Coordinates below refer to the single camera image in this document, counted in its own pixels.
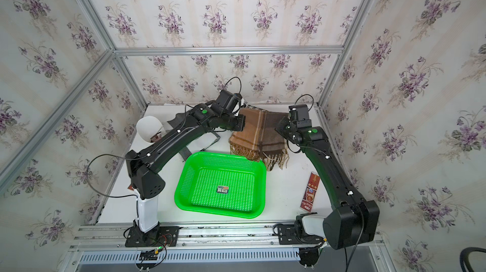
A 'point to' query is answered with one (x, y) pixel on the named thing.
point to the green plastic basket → (222, 184)
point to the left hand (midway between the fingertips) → (248, 124)
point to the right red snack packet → (311, 191)
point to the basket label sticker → (223, 189)
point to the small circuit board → (149, 255)
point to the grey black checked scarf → (175, 120)
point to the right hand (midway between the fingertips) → (281, 126)
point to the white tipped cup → (149, 126)
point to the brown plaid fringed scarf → (260, 141)
